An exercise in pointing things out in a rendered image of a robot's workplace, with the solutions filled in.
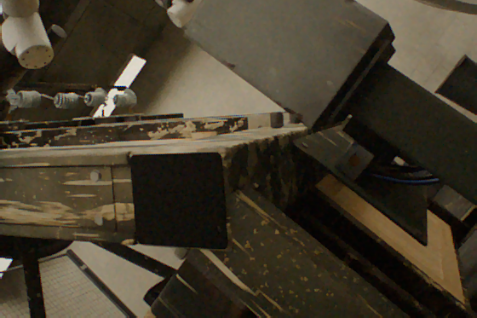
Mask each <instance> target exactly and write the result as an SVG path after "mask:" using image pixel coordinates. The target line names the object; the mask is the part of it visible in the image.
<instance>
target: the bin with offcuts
mask: <svg viewBox="0 0 477 318"><path fill-rule="evenodd" d="M434 93H435V94H438V95H441V96H442V97H444V98H446V99H447V100H448V101H451V102H453V103H454V104H457V105H459V106H460V107H463V108H464V109H466V110H468V111H470V112H471V113H473V114H474V115H476V116H477V63H475V62H474V61H472V60H471V59H470V58H468V57H467V54H464V55H463V57H462V58H461V59H460V60H459V61H458V63H457V64H456V65H455V66H454V67H453V68H452V69H451V71H450V72H449V74H448V76H447V77H446V78H445V79H444V80H443V81H442V83H441V84H440V86H439V88H438V89H437V90H436V91H435V92H434Z"/></svg>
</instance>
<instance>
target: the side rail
mask: <svg viewBox="0 0 477 318"><path fill-rule="evenodd" d="M144 148H149V147H122V148H101V149H81V150H60V151H41V152H21V153H0V235H3V236H16V237H28V238H40V239H53V240H77V241H89V242H100V243H102V244H114V245H127V246H136V245H138V242H137V238H136V226H135V209H134V205H133V196H132V186H131V175H130V164H129V155H130V153H131V152H132V151H135V150H139V149H144Z"/></svg>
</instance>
